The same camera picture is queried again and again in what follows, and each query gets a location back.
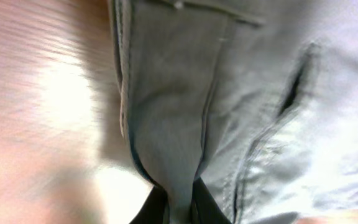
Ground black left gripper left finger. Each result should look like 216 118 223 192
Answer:
130 187 167 224

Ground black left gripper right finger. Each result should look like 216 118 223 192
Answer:
191 178 231 224

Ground grey shorts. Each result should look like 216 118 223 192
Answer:
109 0 358 223

